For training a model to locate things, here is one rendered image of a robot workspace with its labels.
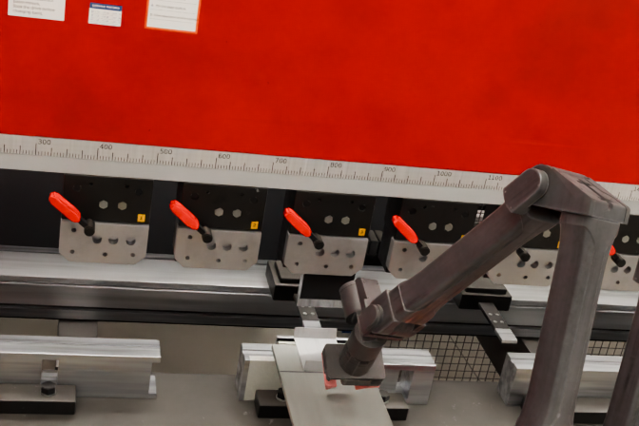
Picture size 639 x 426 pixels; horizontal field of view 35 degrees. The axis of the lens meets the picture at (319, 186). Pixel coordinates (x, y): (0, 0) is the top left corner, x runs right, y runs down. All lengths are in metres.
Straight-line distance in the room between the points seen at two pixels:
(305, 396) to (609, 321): 0.92
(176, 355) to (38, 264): 1.60
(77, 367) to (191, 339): 1.88
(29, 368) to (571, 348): 1.03
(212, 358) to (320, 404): 1.91
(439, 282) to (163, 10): 0.61
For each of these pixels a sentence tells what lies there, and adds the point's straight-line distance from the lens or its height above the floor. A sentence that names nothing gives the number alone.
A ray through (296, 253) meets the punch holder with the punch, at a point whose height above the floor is 1.21.
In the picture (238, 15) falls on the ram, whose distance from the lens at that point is 1.69.
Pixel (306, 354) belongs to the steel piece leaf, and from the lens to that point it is 1.98.
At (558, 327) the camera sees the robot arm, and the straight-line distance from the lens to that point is 1.37.
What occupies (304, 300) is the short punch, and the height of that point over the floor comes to 1.09.
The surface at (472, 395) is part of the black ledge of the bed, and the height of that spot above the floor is 0.88.
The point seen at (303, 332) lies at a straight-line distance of 2.02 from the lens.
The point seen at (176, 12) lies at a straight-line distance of 1.68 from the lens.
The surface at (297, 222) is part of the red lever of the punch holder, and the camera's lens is 1.80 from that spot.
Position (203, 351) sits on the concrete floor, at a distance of 3.78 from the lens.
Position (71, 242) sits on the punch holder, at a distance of 1.82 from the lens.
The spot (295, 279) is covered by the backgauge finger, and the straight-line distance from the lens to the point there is 2.16.
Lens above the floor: 2.06
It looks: 23 degrees down
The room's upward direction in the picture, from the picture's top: 10 degrees clockwise
